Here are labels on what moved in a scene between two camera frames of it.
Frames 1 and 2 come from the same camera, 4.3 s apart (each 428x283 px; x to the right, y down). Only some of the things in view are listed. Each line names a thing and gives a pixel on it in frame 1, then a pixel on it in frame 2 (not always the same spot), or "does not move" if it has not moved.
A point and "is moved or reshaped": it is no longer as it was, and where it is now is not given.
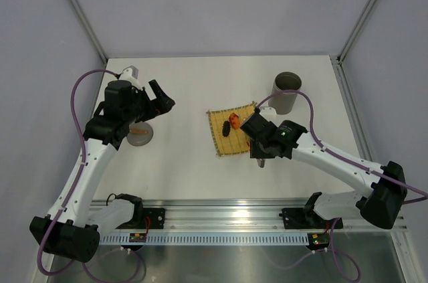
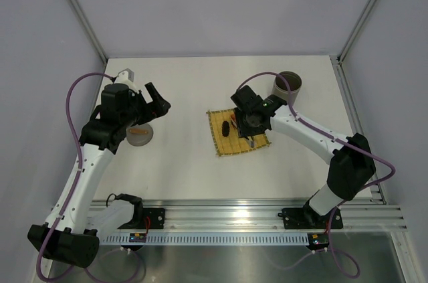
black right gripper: [255, 152] to [244, 131]
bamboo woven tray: [225, 123] does not move
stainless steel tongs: [261, 162] is moved or reshaped
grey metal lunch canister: [283, 103] does not move
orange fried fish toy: [235, 120] does not move
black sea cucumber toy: [226, 128] does not move
